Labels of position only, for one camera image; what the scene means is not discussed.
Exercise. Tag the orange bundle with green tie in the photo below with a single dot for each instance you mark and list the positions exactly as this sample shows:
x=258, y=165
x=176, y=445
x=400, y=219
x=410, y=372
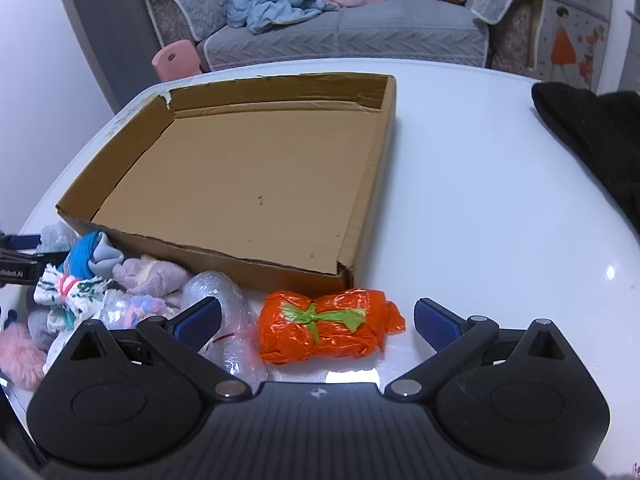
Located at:
x=325, y=327

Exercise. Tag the pink plastic chair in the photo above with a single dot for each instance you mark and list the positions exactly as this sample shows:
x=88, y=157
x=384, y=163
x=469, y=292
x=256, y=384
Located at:
x=175, y=60

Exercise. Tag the mauve fuzzy sock bundle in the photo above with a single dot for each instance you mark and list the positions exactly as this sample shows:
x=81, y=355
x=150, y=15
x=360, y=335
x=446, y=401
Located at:
x=155, y=277

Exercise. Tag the grey sofa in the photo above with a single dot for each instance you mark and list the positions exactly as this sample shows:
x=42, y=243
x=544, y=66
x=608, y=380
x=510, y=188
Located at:
x=375, y=30

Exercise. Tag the clear plastic bundle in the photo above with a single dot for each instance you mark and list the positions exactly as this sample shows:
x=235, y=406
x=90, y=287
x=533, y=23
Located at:
x=227, y=300

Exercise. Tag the black cloth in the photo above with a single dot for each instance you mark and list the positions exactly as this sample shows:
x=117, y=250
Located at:
x=595, y=135

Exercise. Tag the pastel sock bundle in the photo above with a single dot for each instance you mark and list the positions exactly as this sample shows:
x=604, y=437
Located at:
x=135, y=307

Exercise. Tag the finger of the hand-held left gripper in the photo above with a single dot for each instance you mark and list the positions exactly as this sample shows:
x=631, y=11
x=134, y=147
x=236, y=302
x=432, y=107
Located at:
x=25, y=243
x=50, y=258

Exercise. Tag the white green-print sock bundle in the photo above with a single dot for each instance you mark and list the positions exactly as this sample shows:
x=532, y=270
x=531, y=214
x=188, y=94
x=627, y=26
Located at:
x=75, y=292

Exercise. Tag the cardboard box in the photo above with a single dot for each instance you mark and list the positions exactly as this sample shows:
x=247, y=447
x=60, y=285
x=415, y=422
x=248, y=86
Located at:
x=250, y=180

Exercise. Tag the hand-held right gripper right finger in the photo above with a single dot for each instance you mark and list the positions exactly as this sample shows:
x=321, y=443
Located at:
x=436, y=324

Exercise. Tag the cartoon wall poster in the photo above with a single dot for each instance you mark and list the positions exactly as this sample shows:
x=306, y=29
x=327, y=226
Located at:
x=575, y=25

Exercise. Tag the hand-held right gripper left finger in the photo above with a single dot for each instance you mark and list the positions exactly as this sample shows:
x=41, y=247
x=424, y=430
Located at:
x=197, y=321

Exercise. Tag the small blue grey sock bundle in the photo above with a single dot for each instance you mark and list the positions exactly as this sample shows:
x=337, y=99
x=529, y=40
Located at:
x=87, y=257

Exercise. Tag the pink fluffy sock bundle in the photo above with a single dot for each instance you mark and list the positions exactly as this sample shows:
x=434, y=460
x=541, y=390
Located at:
x=20, y=357

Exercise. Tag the grey fluffy teal sock bundle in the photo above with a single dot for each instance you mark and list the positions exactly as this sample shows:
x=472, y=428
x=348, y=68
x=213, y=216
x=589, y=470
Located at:
x=57, y=237

